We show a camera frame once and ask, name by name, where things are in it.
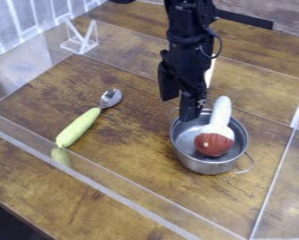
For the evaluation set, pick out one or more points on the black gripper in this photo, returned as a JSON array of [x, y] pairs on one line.
[[187, 59]]

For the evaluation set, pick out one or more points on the red and white toy mushroom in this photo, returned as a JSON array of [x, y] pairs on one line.
[[215, 137]]

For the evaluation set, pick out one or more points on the silver metal pot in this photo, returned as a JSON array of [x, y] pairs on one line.
[[235, 161]]

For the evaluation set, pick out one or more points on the black bar on table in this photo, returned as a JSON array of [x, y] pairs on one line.
[[240, 18]]

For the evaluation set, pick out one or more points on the spoon with green handle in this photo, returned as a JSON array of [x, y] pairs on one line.
[[73, 131]]

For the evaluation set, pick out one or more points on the clear acrylic triangle bracket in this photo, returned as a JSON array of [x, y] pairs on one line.
[[77, 43]]

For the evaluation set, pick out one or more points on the clear acrylic enclosure wall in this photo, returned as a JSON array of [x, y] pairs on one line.
[[73, 199]]

